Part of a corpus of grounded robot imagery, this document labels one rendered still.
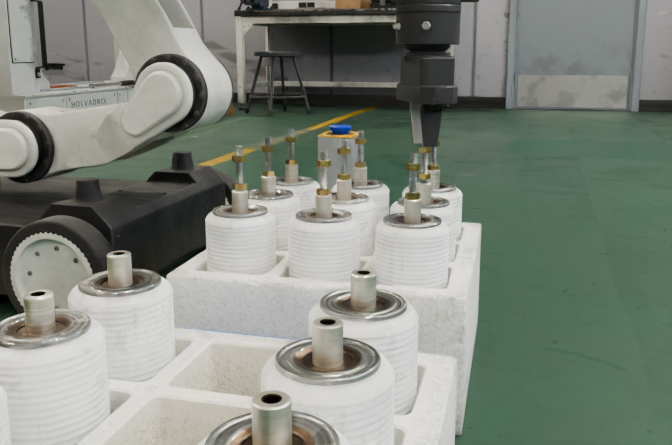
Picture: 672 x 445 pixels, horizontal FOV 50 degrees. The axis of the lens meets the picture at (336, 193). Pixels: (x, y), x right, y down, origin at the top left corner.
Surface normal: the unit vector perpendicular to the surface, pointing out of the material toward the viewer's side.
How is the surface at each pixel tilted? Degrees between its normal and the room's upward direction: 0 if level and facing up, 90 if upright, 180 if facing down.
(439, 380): 0
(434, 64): 90
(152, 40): 90
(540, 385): 0
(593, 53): 90
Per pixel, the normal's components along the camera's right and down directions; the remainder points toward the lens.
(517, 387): 0.00, -0.98
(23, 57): 0.96, 0.05
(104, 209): 0.69, -0.65
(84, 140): -0.27, 0.19
